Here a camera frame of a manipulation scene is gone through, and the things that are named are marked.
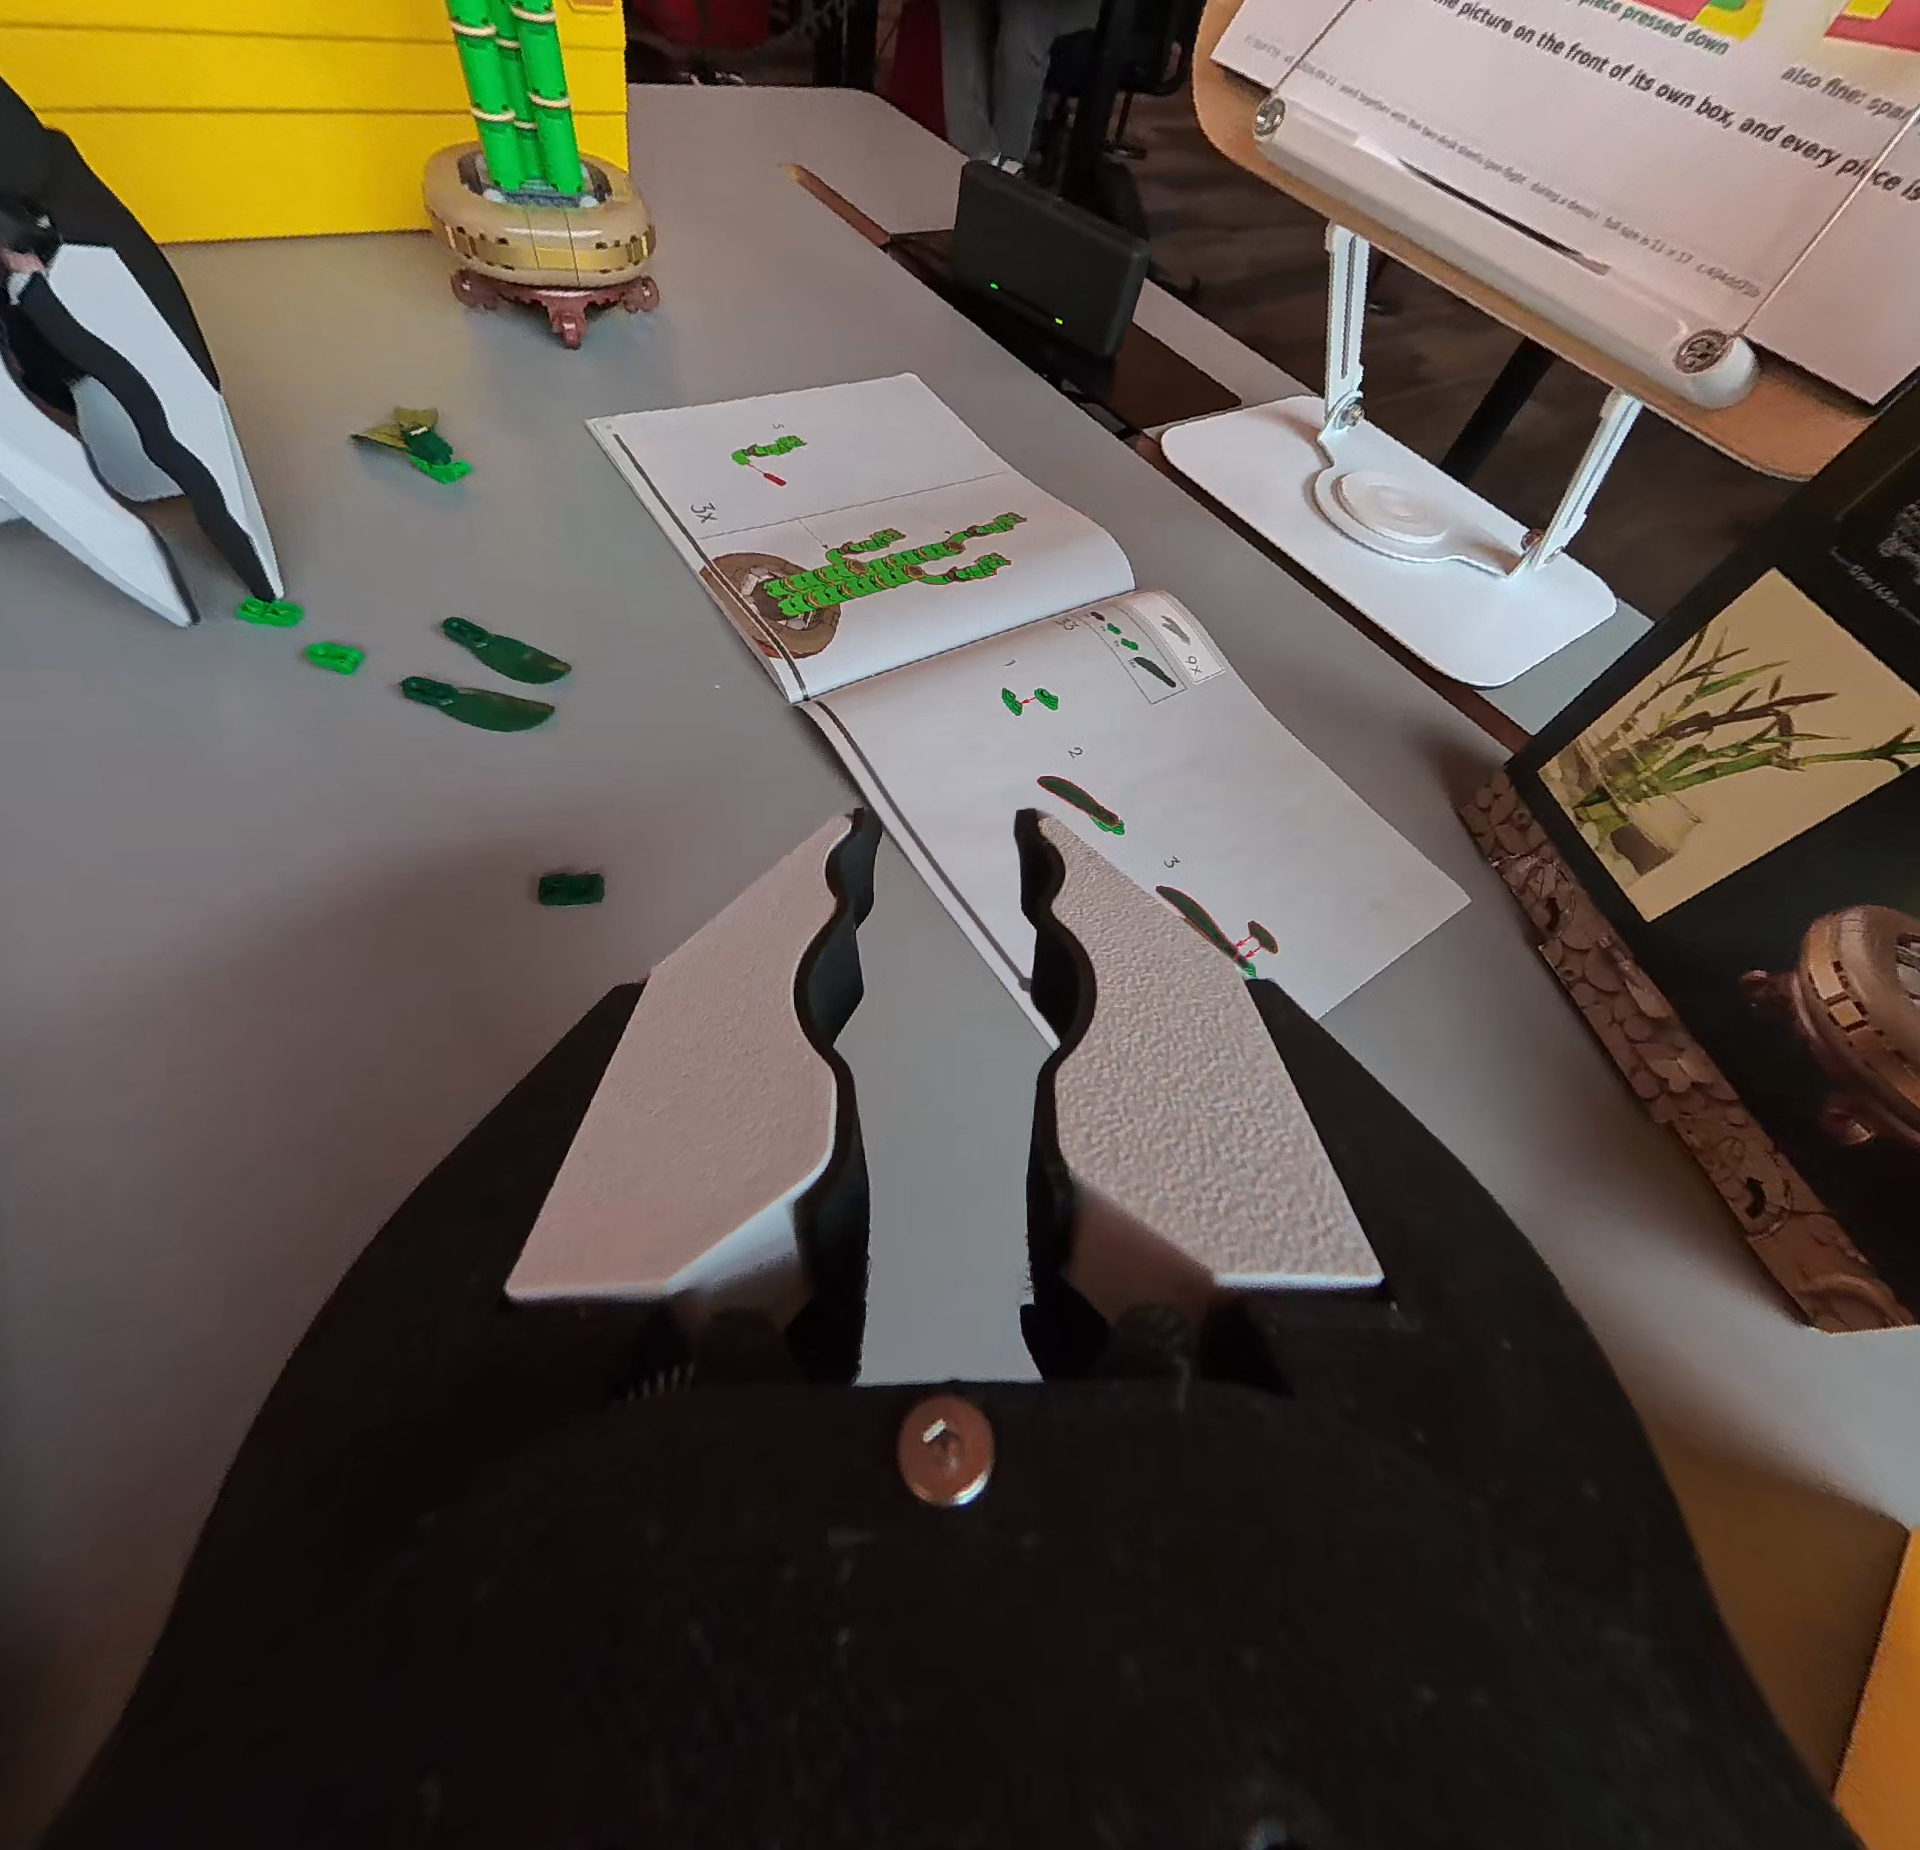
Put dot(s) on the building instruction booklet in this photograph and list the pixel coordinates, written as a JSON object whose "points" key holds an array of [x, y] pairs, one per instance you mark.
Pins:
{"points": [[902, 529]]}

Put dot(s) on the green toy leaf assembly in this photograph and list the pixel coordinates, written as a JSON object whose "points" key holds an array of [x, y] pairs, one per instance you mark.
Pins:
{"points": [[422, 447]]}

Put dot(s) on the black charger box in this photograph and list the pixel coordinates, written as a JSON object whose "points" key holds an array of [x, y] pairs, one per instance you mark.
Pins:
{"points": [[1053, 253]]}

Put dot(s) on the bright green toy brick piece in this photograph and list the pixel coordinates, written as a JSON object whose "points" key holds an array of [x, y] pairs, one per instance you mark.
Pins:
{"points": [[271, 613]]}

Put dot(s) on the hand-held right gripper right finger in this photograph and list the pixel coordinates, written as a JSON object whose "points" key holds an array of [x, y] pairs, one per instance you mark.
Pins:
{"points": [[1186, 1115]]}

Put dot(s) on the bright green small clip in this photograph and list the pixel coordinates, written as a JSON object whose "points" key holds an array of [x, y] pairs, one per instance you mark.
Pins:
{"points": [[334, 660]]}

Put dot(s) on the printed instruction sheet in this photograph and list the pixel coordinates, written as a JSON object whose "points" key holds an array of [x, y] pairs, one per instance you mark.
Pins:
{"points": [[1575, 79]]}

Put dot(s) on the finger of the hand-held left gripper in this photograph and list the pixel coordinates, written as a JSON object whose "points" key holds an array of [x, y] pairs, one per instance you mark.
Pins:
{"points": [[61, 484], [179, 395]]}

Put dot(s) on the black bamboo picture box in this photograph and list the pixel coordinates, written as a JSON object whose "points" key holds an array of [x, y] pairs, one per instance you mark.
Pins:
{"points": [[1726, 768]]}

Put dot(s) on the dark green toy leaf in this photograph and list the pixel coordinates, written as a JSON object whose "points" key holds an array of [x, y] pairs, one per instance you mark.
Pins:
{"points": [[490, 708], [518, 660]]}

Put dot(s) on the white document stand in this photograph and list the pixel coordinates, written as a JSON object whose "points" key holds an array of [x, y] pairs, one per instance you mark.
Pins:
{"points": [[1441, 605]]}

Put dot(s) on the yellow plastic bin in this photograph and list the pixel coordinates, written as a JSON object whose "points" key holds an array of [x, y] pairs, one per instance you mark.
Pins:
{"points": [[227, 79], [1882, 1656]]}

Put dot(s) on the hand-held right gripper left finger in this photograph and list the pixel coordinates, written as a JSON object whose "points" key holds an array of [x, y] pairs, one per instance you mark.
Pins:
{"points": [[707, 1115]]}

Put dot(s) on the small dark green brick piece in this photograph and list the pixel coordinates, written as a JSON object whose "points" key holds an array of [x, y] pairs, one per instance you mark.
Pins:
{"points": [[573, 887]]}

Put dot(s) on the toy brick bamboo model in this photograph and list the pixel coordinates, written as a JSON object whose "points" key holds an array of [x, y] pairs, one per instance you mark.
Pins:
{"points": [[533, 215]]}

